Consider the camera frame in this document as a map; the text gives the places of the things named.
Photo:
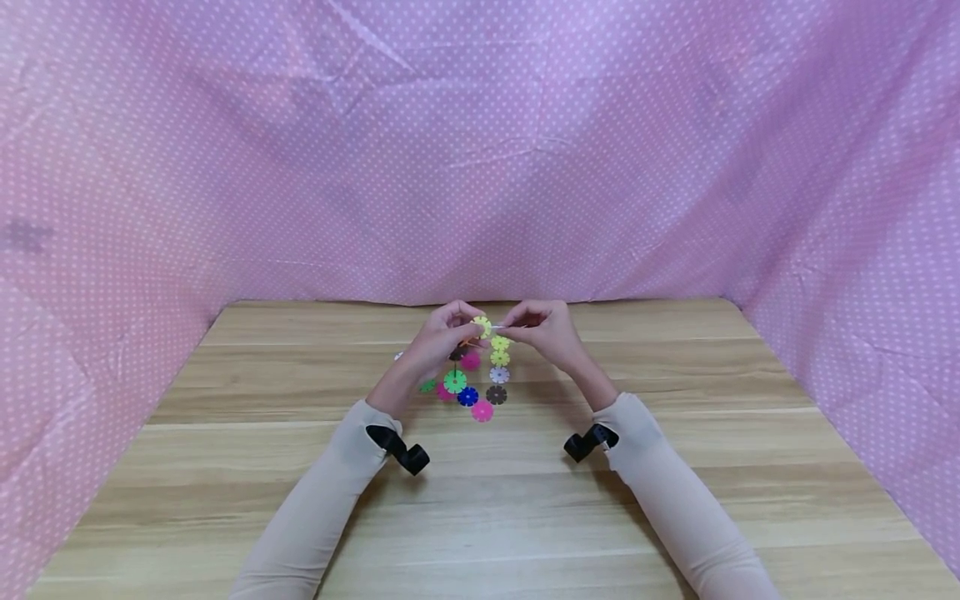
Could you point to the person's right hand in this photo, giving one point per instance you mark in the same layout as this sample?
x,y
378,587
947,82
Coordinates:
x,y
551,333

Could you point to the yellow snowflake disc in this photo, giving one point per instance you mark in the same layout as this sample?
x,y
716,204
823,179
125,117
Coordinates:
x,y
482,327

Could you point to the person's left forearm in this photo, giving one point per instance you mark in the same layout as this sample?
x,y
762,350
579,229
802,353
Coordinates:
x,y
330,492

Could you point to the person's right forearm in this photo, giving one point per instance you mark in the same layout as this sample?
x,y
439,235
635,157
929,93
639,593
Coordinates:
x,y
675,492

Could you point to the person's right fingers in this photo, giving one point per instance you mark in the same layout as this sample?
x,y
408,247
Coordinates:
x,y
517,321

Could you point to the person's left hand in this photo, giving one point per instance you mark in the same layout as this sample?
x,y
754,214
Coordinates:
x,y
435,346

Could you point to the person's left fingers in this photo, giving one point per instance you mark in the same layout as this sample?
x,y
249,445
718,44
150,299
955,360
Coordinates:
x,y
463,317

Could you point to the pile of coloured discs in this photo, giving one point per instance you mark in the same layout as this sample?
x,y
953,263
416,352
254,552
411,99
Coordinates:
x,y
469,395

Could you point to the black wrist band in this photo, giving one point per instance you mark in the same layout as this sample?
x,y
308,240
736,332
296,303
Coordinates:
x,y
401,450
589,442

